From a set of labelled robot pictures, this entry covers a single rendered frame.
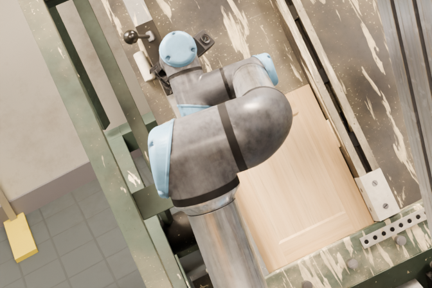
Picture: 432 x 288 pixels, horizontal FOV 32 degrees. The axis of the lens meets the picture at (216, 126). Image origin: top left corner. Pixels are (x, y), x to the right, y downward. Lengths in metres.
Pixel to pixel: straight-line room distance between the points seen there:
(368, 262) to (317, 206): 0.19
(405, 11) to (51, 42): 1.31
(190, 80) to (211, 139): 0.42
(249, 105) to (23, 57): 3.01
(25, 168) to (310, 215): 2.57
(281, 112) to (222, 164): 0.13
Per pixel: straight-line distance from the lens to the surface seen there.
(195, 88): 1.59
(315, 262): 2.02
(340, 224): 2.06
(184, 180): 1.20
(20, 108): 4.23
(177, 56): 1.58
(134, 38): 1.92
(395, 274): 2.09
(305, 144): 2.05
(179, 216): 2.63
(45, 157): 4.37
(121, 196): 1.98
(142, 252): 1.98
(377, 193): 2.03
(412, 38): 0.89
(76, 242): 4.06
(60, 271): 3.93
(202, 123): 1.20
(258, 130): 1.19
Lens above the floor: 2.24
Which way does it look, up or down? 30 degrees down
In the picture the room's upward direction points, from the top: 21 degrees counter-clockwise
